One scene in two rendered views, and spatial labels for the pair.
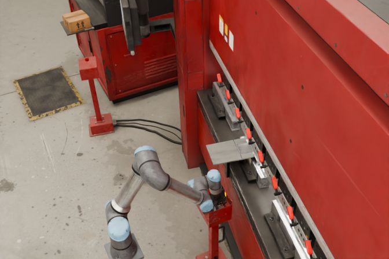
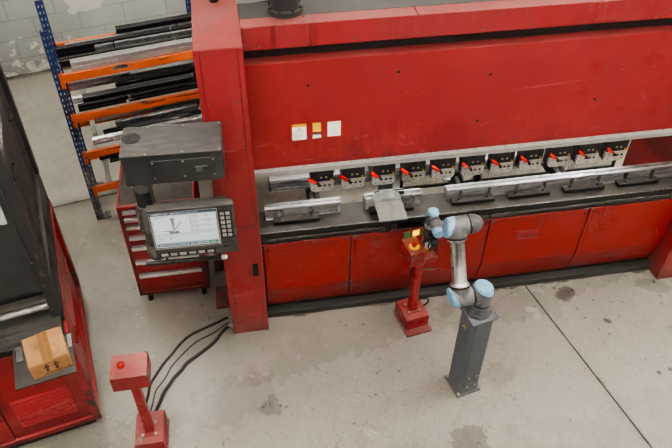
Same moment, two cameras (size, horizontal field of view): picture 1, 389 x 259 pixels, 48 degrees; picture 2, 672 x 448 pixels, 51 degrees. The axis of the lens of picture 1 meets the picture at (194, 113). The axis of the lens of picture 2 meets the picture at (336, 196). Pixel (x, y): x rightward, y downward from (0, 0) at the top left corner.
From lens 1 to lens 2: 397 cm
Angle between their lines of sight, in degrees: 63
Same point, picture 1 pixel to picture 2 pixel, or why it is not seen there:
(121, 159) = (231, 407)
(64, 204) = not seen: outside the picture
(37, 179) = not seen: outside the picture
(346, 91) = (543, 43)
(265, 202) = (435, 202)
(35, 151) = not seen: outside the picture
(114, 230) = (489, 288)
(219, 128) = (332, 221)
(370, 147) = (570, 54)
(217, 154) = (394, 214)
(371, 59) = (569, 12)
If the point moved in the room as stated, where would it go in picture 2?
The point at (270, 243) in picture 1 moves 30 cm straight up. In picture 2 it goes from (477, 206) to (484, 172)
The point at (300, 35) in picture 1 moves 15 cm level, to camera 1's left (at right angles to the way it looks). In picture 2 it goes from (479, 46) to (482, 60)
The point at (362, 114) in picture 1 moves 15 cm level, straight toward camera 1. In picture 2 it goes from (560, 43) to (586, 50)
